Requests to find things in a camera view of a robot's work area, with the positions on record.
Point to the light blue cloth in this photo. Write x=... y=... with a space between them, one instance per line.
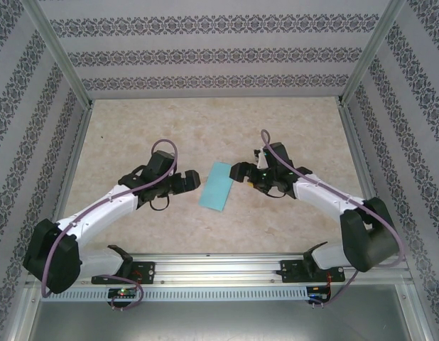
x=216 y=188

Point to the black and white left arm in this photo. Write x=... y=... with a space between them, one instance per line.
x=52 y=255

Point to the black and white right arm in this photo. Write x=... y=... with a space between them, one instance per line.
x=368 y=241

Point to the grey metal shelf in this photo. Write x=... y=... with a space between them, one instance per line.
x=219 y=323

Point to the aluminium side rail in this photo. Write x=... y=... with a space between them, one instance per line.
x=358 y=156
x=75 y=156

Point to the aluminium mounting rail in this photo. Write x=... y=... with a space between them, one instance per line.
x=219 y=266

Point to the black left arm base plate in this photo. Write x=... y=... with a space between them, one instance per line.
x=146 y=271

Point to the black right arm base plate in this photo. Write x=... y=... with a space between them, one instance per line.
x=290 y=271

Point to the aluminium frame post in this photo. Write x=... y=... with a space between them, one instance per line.
x=61 y=53
x=369 y=53

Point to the aluminium lower frame bar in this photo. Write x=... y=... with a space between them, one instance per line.
x=416 y=316
x=24 y=316

